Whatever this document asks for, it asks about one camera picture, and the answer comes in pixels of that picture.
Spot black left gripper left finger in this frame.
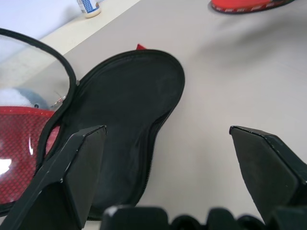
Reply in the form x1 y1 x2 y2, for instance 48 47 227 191
0 125 108 230

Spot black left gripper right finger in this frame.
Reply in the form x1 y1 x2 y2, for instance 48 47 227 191
229 126 307 222

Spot black red paddle case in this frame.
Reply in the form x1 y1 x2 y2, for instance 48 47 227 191
0 28 186 221

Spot red black object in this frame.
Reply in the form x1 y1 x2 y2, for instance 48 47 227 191
208 0 295 14

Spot white plastic bottle blue label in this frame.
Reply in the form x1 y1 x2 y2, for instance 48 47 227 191
76 0 103 19

